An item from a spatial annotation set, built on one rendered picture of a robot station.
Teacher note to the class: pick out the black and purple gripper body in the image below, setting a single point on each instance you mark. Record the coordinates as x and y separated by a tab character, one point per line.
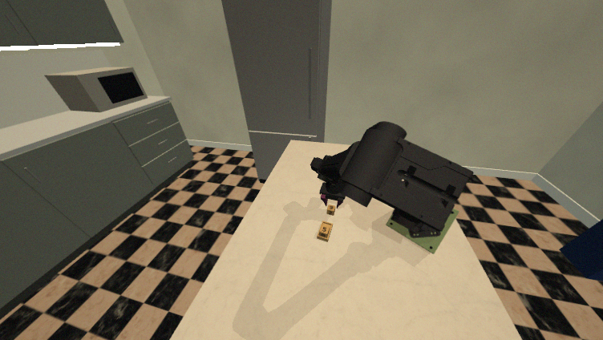
330	193

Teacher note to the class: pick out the tan number cube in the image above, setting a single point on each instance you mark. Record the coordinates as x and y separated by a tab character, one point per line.
324	231
330	210

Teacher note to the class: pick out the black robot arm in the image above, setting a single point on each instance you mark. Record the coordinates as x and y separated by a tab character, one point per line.
375	166

